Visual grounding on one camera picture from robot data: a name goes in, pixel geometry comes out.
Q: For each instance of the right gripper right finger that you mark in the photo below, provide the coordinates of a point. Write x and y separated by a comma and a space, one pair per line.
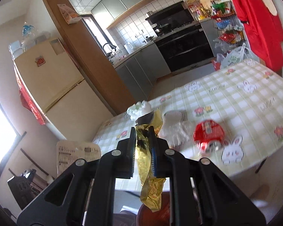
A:
200, 193

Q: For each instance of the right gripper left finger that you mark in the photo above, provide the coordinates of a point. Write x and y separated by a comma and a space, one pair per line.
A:
84, 193

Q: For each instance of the gold foil wrapper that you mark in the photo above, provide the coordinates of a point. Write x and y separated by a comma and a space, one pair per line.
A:
151, 186

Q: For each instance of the crushed red soda can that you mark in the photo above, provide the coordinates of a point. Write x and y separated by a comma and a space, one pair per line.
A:
208, 136

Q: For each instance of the white plastic bag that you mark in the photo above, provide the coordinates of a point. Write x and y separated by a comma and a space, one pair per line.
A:
138, 110

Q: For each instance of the white foam net roll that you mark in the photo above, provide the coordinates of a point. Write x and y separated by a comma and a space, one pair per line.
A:
176, 133

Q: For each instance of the cream refrigerator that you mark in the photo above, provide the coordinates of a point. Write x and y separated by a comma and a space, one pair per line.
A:
64, 99

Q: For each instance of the red fabric banner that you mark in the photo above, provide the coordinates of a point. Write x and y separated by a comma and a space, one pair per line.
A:
26, 100

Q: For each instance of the grey lower cabinets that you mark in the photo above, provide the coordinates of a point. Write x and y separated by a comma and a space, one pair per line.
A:
141, 69

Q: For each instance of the white electric kettle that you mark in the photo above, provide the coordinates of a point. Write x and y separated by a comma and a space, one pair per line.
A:
129, 48

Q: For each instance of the white green shopping bag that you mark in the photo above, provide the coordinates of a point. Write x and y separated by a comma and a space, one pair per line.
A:
235, 56

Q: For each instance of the black oven range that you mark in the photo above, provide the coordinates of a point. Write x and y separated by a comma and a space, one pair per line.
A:
180, 39

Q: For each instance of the red hanging apron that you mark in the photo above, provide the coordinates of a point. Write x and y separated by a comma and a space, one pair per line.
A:
263, 29

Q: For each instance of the wire storage rack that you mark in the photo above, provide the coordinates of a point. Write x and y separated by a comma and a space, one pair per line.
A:
230, 32

